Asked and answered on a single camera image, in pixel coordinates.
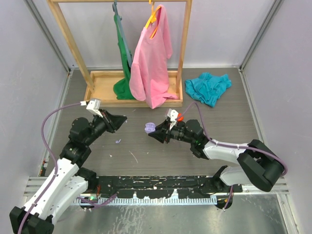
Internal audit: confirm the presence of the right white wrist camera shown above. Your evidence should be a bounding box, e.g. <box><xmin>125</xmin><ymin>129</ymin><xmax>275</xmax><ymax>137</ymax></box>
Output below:
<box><xmin>167</xmin><ymin>108</ymin><xmax>179</xmax><ymax>130</ymax></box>

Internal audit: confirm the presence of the grey slotted cable duct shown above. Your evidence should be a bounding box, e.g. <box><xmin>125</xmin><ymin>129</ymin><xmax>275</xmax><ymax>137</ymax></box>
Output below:
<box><xmin>73</xmin><ymin>196</ymin><xmax>217</xmax><ymax>206</ymax></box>

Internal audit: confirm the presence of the teal crumpled shirt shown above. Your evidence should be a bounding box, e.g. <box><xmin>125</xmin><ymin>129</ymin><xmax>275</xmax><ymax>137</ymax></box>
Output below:
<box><xmin>185</xmin><ymin>72</ymin><xmax>232</xmax><ymax>108</ymax></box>

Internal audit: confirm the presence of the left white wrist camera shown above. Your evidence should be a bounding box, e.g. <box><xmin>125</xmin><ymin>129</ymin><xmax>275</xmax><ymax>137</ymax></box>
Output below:
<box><xmin>86</xmin><ymin>98</ymin><xmax>103</xmax><ymax>117</ymax></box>

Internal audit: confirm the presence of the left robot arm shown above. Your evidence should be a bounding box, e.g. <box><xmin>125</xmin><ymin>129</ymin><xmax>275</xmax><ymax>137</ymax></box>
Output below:
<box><xmin>9</xmin><ymin>110</ymin><xmax>127</xmax><ymax>234</ymax></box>

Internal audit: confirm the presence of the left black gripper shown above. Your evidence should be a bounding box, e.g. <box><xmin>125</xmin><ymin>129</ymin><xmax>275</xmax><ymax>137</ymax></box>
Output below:
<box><xmin>84</xmin><ymin>109</ymin><xmax>126</xmax><ymax>146</ymax></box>

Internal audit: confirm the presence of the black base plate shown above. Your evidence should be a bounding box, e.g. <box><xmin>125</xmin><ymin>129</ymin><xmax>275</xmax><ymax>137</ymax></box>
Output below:
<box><xmin>85</xmin><ymin>175</ymin><xmax>231</xmax><ymax>199</ymax></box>

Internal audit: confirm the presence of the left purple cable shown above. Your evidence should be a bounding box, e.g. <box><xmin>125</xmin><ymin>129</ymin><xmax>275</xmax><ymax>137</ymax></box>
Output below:
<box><xmin>18</xmin><ymin>101</ymin><xmax>117</xmax><ymax>234</ymax></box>

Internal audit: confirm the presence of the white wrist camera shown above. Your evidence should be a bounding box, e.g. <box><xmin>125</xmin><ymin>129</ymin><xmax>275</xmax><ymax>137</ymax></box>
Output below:
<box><xmin>167</xmin><ymin>108</ymin><xmax>179</xmax><ymax>130</ymax></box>
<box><xmin>86</xmin><ymin>98</ymin><xmax>103</xmax><ymax>117</ymax></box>

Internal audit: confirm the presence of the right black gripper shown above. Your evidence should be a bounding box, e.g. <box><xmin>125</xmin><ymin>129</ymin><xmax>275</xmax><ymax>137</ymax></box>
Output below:
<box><xmin>148</xmin><ymin>119</ymin><xmax>195</xmax><ymax>144</ymax></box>

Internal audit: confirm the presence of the pink shirt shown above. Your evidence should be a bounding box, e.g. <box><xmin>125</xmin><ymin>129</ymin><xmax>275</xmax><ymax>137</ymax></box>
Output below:
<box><xmin>129</xmin><ymin>4</ymin><xmax>177</xmax><ymax>109</ymax></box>

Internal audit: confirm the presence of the yellow orange hanger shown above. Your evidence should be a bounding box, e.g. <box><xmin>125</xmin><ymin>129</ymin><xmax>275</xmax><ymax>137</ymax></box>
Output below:
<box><xmin>145</xmin><ymin>0</ymin><xmax>161</xmax><ymax>39</ymax></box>

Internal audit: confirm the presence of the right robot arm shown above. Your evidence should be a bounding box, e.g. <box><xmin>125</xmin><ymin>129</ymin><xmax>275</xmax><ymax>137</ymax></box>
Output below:
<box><xmin>145</xmin><ymin>118</ymin><xmax>285</xmax><ymax>192</ymax></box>

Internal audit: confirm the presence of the wooden clothes rack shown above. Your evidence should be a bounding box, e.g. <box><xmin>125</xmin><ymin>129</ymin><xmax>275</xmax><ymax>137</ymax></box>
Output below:
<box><xmin>47</xmin><ymin>0</ymin><xmax>193</xmax><ymax>107</ymax></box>

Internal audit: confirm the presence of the grey blue hanger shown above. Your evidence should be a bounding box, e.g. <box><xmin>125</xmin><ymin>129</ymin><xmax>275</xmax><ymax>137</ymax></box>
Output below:
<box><xmin>112</xmin><ymin>0</ymin><xmax>133</xmax><ymax>67</ymax></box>

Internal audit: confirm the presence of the green shirt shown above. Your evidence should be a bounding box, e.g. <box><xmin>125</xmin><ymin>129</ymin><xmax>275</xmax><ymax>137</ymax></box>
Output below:
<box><xmin>113</xmin><ymin>15</ymin><xmax>135</xmax><ymax>100</ymax></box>

